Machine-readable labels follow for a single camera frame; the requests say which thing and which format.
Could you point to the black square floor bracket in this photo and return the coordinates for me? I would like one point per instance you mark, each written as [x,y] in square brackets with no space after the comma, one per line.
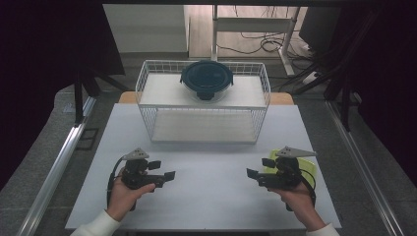
[88,139]

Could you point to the person's left hand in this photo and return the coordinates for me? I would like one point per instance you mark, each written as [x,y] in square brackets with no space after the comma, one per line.
[121,200]

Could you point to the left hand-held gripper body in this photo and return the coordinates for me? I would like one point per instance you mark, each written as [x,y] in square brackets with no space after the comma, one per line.
[136,177]

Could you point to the white metal desk frame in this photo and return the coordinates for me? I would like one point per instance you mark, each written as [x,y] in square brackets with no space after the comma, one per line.
[252,24]

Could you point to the white power strip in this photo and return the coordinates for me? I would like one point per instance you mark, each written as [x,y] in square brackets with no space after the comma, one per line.
[309,78]

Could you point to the dark curtain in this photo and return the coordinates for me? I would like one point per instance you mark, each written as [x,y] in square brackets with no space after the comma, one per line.
[387,82]
[42,65]

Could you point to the black tripod stand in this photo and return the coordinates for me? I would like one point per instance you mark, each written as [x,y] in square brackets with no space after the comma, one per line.
[78,98]
[344,98]

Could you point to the wooden table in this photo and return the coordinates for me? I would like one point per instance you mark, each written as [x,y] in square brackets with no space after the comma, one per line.
[126,97]

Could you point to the person's right hand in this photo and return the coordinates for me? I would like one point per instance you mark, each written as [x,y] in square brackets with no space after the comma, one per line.
[301,205]

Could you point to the round dark blue container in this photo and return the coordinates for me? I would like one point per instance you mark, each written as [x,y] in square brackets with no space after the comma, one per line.
[206,77]

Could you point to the white cabinet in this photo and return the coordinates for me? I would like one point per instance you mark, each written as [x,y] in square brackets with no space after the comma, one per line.
[146,28]

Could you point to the aluminium rail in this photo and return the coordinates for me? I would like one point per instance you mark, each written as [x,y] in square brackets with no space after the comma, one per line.
[364,167]
[55,167]

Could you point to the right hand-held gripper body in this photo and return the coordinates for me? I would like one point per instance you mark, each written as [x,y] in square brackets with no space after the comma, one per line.
[283,178]

